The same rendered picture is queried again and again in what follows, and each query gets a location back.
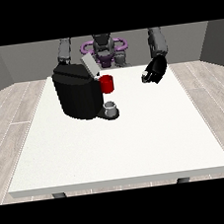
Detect small grey coffee pod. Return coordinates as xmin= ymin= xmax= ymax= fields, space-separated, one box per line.
xmin=141 ymin=70 xmax=151 ymax=82

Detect pale grey machine lid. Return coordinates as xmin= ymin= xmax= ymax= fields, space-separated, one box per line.
xmin=78 ymin=51 xmax=102 ymax=80

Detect grey robot trunk purple rings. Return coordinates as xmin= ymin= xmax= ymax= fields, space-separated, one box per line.
xmin=78 ymin=31 xmax=133 ymax=74

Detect black coffee machine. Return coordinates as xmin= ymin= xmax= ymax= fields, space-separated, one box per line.
xmin=49 ymin=57 xmax=120 ymax=127

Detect small grey cup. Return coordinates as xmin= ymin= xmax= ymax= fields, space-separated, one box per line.
xmin=103 ymin=100 xmax=119 ymax=117

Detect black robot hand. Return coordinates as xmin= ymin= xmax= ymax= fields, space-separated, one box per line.
xmin=138 ymin=53 xmax=170 ymax=87

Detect dark table leg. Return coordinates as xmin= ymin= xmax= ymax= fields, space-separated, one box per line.
xmin=175 ymin=176 xmax=191 ymax=185
xmin=51 ymin=191 xmax=68 ymax=199

